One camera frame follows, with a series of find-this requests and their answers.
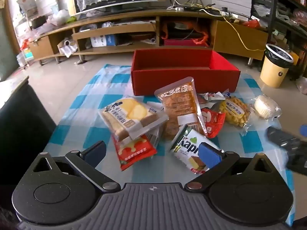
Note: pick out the blue white carton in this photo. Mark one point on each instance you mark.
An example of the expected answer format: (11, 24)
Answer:
(103, 40)

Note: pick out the orange brown snack packet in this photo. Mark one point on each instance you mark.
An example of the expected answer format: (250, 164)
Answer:
(178, 103)

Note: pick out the dark cabinet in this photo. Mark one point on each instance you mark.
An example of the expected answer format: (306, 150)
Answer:
(21, 129)

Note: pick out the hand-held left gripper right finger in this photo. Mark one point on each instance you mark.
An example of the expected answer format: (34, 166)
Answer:
(210, 155)

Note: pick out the red cardboard box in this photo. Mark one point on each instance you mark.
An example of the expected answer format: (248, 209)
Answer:
(182, 82)

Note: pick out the white round pastry packet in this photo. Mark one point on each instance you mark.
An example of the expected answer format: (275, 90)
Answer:
(262, 106)

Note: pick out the tape roll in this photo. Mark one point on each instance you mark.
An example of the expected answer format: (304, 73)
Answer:
(67, 42)

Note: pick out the orange plastic bag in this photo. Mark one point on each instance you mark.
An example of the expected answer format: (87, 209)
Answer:
(203, 37)

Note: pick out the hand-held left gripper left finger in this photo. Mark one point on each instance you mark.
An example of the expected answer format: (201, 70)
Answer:
(96, 152)

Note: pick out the sandwich bread packet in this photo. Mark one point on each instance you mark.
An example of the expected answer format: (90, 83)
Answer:
(132, 115)

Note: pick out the red mushroom print packet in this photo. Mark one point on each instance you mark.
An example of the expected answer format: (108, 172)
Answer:
(212, 124)

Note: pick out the red green spicy strip packet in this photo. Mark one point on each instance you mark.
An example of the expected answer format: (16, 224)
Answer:
(134, 153)

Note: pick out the small white candy packet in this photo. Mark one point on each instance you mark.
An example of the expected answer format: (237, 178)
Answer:
(212, 95)

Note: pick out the printed cardboard box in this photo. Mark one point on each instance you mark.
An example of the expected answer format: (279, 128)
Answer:
(27, 3)

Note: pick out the flat red box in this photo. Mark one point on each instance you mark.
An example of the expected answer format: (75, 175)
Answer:
(184, 42)

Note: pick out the white power strip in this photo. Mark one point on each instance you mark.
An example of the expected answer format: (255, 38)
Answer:
(179, 8)

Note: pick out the wooden television stand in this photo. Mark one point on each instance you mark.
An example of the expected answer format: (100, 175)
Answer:
(235, 36)

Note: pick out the yellow waffle packet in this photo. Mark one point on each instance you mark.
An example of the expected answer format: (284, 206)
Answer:
(233, 111)

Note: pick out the blue white checkered tablecloth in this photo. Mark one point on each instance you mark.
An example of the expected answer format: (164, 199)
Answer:
(79, 115)

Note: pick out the white plastic bag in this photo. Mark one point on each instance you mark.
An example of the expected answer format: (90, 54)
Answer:
(61, 15)

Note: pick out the white green wafer packet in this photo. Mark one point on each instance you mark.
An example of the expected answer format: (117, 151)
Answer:
(188, 146)

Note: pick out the yellow waste bin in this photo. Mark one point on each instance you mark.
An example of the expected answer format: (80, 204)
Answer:
(273, 73)

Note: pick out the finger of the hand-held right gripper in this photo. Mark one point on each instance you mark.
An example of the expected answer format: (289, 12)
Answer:
(281, 137)
(304, 129)

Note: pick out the dark metal shelf rack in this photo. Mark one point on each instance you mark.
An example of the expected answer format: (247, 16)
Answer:
(287, 9)

